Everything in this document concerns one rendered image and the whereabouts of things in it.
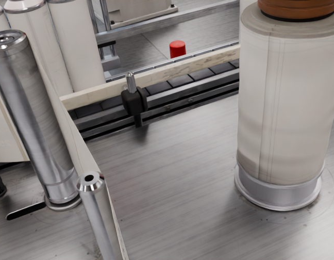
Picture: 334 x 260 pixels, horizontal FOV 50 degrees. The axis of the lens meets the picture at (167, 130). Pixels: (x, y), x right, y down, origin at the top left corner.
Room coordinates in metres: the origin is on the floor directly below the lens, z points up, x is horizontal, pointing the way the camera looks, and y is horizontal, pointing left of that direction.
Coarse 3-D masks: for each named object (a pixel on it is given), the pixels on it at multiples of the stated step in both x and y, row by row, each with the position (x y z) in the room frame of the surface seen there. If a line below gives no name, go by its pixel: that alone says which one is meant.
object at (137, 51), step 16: (176, 0) 1.05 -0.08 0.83; (192, 0) 1.04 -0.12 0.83; (208, 0) 1.02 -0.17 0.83; (224, 0) 1.00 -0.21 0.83; (160, 16) 0.94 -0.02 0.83; (208, 16) 0.90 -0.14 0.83; (224, 16) 0.88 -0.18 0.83; (144, 32) 0.84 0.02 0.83; (160, 32) 0.83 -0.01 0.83; (176, 32) 0.82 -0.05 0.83; (192, 32) 0.80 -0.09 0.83; (208, 32) 0.79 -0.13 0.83; (224, 32) 0.78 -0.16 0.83; (128, 48) 0.76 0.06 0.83; (144, 48) 0.75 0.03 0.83; (160, 48) 0.74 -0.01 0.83; (192, 48) 0.72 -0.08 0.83; (128, 64) 0.68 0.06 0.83; (144, 64) 0.67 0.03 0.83
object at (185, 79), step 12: (216, 48) 0.60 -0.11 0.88; (180, 60) 0.57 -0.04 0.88; (204, 72) 0.52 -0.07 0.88; (216, 72) 0.51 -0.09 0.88; (156, 84) 0.50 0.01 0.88; (168, 84) 0.49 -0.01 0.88; (180, 84) 0.49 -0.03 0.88; (120, 96) 0.48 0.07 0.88; (84, 108) 0.46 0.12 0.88; (96, 108) 0.45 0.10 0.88; (108, 108) 0.45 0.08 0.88
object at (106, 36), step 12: (228, 0) 0.61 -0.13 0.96; (180, 12) 0.58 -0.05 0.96; (192, 12) 0.58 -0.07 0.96; (204, 12) 0.58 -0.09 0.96; (216, 12) 0.59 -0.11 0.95; (132, 24) 0.55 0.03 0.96; (144, 24) 0.55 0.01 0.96; (156, 24) 0.56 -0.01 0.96; (168, 24) 0.56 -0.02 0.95; (96, 36) 0.53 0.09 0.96; (108, 36) 0.53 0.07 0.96; (120, 36) 0.54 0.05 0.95; (60, 48) 0.51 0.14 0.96
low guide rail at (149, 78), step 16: (224, 48) 0.52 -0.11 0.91; (176, 64) 0.49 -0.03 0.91; (192, 64) 0.49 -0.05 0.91; (208, 64) 0.50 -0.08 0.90; (144, 80) 0.47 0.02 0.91; (160, 80) 0.48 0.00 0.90; (64, 96) 0.44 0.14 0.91; (80, 96) 0.44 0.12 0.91; (96, 96) 0.44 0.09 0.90; (112, 96) 0.45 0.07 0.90
